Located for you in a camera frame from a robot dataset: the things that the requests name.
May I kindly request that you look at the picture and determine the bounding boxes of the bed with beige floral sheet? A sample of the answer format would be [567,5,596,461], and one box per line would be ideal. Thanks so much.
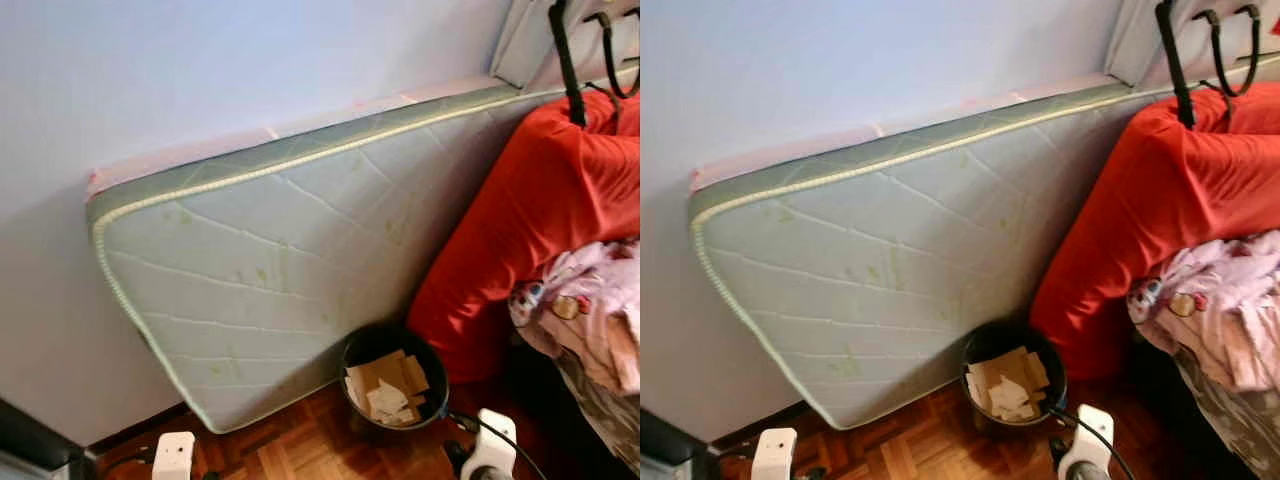
[1168,340,1280,478]
[552,340,641,473]

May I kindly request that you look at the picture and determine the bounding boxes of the brown cardboard piece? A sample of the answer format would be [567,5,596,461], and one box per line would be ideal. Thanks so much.
[345,349,432,422]
[966,346,1052,422]

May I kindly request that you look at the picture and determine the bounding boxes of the pink cartoon print blanket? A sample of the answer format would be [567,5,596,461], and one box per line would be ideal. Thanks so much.
[508,238,641,397]
[1127,230,1280,394]

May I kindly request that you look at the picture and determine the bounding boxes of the black waste bin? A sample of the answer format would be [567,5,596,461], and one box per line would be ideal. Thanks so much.
[339,322,451,433]
[961,318,1069,431]

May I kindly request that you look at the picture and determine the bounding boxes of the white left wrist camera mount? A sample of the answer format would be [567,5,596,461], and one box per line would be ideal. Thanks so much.
[152,431,197,480]
[751,427,798,480]

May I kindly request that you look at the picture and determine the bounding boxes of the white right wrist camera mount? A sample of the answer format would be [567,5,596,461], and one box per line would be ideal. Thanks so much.
[1062,403,1115,480]
[470,407,519,480]

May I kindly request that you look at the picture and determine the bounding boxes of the white crumpled paper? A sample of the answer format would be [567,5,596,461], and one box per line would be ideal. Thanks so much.
[366,384,414,420]
[987,380,1034,417]

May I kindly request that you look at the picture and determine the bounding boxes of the green quilted mattress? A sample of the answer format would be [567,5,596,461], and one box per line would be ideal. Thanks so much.
[688,75,1181,431]
[85,83,601,434]

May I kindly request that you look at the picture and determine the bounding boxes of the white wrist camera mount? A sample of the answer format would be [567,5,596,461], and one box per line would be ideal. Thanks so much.
[152,431,197,480]
[751,427,798,480]
[470,407,519,480]
[1062,403,1115,480]

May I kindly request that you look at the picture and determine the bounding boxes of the lavender bag with black straps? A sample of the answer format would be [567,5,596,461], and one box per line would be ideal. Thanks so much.
[1104,0,1280,129]
[489,0,641,128]

